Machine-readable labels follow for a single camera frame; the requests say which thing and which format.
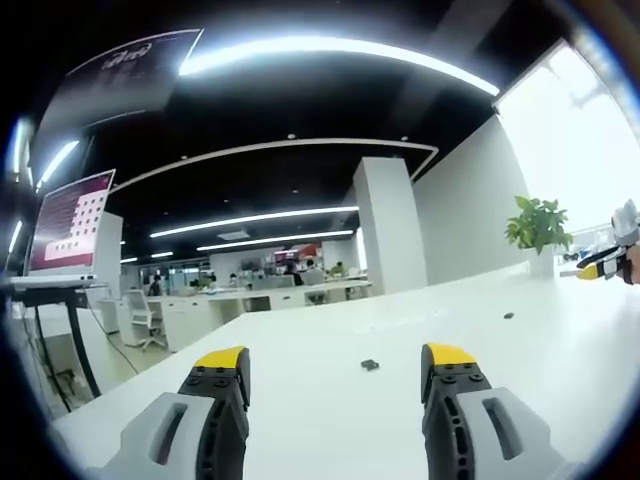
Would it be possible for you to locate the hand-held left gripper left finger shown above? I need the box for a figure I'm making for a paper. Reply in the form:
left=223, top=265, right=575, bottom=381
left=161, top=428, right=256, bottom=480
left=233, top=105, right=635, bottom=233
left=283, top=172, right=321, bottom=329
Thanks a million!
left=97, top=345, right=252, bottom=480

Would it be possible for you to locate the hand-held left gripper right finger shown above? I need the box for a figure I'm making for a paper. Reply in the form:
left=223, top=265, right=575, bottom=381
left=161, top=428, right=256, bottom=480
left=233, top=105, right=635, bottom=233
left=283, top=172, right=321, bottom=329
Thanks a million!
left=420, top=342, right=571, bottom=480

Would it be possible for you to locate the green potted plant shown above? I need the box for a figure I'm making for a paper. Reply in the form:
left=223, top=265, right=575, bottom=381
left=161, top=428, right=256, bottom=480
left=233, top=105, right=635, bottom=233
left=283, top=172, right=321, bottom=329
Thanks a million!
left=503, top=195, right=574, bottom=279

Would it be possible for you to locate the white office desk row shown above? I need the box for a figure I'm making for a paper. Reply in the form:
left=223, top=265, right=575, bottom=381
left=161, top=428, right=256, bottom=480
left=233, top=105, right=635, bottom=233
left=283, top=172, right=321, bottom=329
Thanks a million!
left=97, top=278, right=374, bottom=354

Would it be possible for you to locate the white office chair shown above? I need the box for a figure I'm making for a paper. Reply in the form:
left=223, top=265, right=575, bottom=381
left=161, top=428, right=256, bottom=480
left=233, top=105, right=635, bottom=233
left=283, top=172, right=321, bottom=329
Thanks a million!
left=123, top=289, right=166, bottom=352

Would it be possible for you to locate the black monitor stand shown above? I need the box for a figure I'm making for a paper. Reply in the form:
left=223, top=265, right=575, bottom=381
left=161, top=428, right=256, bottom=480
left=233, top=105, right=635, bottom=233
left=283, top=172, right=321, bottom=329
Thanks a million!
left=9, top=284, right=109, bottom=401

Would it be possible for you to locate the white square pillar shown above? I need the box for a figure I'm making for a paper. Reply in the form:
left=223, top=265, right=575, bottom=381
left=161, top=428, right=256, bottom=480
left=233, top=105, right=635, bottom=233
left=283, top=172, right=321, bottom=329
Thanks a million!
left=352, top=156, right=429, bottom=296

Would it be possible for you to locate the computer monitor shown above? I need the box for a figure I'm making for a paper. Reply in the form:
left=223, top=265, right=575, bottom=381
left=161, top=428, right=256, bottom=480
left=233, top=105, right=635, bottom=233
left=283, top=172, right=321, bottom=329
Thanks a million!
left=23, top=168, right=117, bottom=284

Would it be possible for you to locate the hanging ceiling screen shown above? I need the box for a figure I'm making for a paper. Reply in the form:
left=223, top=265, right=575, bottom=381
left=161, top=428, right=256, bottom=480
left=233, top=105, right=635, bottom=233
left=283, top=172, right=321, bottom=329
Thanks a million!
left=29, top=28, right=205, bottom=151

